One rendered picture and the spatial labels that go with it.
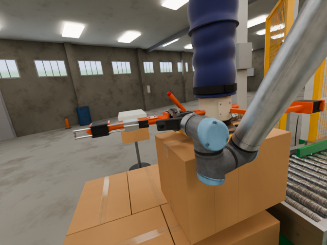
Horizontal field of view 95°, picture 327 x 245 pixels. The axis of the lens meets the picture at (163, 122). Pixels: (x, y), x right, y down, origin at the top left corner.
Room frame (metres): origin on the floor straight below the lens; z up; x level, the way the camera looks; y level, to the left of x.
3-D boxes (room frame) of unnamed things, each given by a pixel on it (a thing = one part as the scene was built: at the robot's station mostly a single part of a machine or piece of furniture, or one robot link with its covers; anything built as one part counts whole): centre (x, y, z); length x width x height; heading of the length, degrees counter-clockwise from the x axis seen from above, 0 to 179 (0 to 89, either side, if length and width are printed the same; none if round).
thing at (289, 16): (1.85, -1.39, 1.05); 0.87 x 0.10 x 2.10; 157
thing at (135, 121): (0.69, 0.15, 1.19); 0.07 x 0.07 x 0.04; 17
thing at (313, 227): (0.90, -0.61, 0.58); 0.70 x 0.03 x 0.06; 15
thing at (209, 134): (0.46, -0.13, 1.20); 0.12 x 0.09 x 0.10; 15
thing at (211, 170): (0.46, -0.15, 1.08); 0.12 x 0.09 x 0.12; 114
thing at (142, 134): (2.42, 0.50, 0.82); 0.60 x 0.40 x 0.40; 14
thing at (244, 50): (1.97, -1.09, 1.62); 0.20 x 0.05 x 0.30; 105
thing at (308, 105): (0.67, -0.66, 1.19); 0.09 x 0.08 x 0.05; 17
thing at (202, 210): (0.80, -0.28, 0.87); 0.60 x 0.40 x 0.40; 108
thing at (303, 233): (0.89, -0.61, 0.47); 0.70 x 0.03 x 0.15; 15
